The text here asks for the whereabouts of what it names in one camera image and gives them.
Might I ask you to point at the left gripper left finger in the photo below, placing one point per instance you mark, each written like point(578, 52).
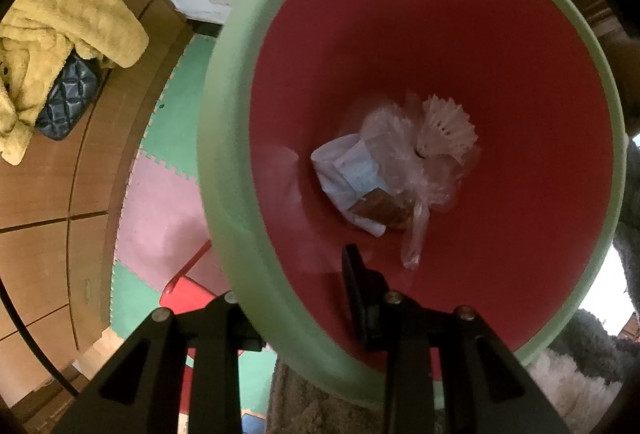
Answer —
point(223, 333)

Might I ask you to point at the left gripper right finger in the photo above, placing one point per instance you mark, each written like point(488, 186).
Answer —
point(387, 321)

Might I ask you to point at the gold foil snack wrapper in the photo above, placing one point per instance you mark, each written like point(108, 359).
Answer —
point(380, 207)

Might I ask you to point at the clear plastic bag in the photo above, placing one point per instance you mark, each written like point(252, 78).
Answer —
point(390, 132)

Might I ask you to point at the clear plastic blister tray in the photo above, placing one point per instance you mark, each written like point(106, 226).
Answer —
point(347, 172)

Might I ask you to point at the white feather shuttlecock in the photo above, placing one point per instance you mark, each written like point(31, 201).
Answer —
point(446, 130)

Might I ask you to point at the red bin with green rim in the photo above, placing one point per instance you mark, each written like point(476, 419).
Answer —
point(531, 224)

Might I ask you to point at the green pink foam floor mat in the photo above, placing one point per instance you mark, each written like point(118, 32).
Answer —
point(162, 223)

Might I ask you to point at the black quilted handbag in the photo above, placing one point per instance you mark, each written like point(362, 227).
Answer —
point(77, 85)

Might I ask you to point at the yellow fleece jacket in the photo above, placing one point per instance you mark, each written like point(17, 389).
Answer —
point(37, 37)

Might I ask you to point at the dark wooden headboard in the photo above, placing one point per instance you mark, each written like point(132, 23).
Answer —
point(622, 53)

